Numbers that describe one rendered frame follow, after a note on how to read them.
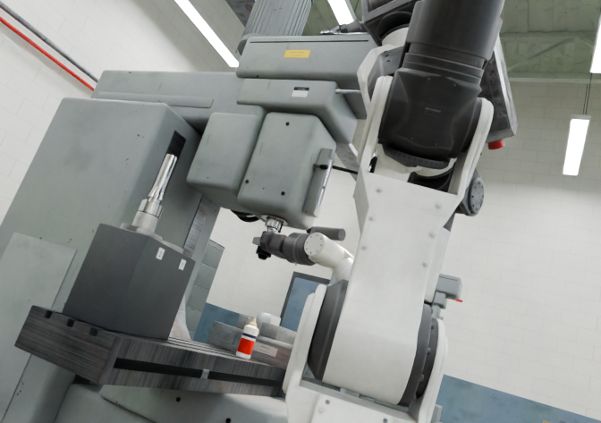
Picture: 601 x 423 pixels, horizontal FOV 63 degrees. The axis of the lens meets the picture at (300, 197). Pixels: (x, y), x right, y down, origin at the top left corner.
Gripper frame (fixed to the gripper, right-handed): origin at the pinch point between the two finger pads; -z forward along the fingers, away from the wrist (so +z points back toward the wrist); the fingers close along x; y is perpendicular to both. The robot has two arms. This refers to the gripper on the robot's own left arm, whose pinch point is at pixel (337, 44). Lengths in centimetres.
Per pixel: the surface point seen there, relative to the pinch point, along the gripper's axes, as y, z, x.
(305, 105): -28.4, -12.6, -11.2
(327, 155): -40.9, -12.4, -1.2
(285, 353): -91, -42, 9
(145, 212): -70, -40, -50
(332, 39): -10.2, 1.1, -12.5
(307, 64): -15.3, -8.4, -12.8
